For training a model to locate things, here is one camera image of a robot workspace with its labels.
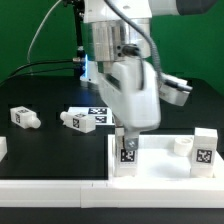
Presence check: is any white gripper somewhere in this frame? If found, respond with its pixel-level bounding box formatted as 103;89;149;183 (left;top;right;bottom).
98;57;192;150

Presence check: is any white square table top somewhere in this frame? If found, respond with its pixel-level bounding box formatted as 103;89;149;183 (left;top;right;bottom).
108;135;224;179

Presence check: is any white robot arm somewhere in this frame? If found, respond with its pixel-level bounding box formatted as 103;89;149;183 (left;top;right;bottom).
84;0;218;151

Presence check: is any white sheet with tags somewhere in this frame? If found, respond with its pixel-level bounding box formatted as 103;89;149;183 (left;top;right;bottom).
68;107;114;125

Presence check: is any white block left edge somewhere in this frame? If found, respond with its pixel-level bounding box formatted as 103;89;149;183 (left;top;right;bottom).
0;137;7;162

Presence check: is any white fence wall rail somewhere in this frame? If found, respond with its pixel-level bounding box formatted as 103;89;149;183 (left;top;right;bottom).
0;176;224;208

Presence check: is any black cable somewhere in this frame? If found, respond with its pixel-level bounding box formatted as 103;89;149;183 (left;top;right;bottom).
0;59;83;87

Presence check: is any grey cable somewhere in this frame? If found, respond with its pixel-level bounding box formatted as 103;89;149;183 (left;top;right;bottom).
26;0;64;64

